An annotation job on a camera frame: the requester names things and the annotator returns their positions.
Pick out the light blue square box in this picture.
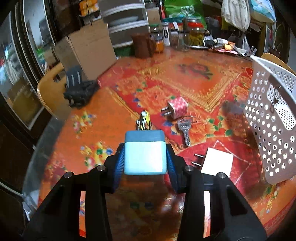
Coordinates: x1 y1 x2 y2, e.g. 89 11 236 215
125 130 167 176

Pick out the yellow black toy car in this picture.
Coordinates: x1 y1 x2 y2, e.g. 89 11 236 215
136 110 152 131

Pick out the white perforated plastic basket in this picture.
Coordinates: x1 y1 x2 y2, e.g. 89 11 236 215
243 56 295 184

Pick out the white plug charger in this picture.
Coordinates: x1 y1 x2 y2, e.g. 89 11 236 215
191 148 233 178

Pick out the silver key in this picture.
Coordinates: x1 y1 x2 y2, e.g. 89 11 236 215
177 115 193 147

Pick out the pink patterned plug charger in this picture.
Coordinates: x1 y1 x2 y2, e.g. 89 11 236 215
161 96 189 120

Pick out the red floral tablecloth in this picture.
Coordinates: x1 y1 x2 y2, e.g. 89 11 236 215
38 47 296 241

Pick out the black phone stand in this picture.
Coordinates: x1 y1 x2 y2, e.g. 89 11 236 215
63 65 100 108

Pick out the wooden chair left side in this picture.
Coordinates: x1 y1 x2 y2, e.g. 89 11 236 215
37 62 71 120

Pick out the wooden chair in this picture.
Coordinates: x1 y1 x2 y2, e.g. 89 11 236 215
261 53 296 75
37 62 71 120

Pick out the red envelope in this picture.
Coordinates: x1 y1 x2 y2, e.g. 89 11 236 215
97 66 123 88

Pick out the brown cardboard box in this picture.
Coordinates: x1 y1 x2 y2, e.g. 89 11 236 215
54 19 116 80

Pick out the brown ceramic mug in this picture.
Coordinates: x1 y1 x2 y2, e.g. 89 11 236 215
131 33 156 59

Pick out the small orange sauce jar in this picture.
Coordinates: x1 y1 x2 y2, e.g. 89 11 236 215
154 35 165 53

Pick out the glass jar with pickles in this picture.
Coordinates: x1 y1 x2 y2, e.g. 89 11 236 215
187 22 206 47

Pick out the wooden chair right side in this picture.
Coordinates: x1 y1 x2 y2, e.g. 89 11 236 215
261 53 296 75

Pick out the white plastic drawer tower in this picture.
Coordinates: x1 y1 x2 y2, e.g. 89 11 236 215
98 0 150 48

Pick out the glass display cabinet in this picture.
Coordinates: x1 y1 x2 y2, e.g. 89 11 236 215
1 1 54 131

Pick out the green shopping bag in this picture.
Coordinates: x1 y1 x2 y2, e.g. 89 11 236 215
163 0 207 29

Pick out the beige canvas tote bag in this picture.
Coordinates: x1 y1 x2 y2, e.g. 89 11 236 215
221 0 251 33

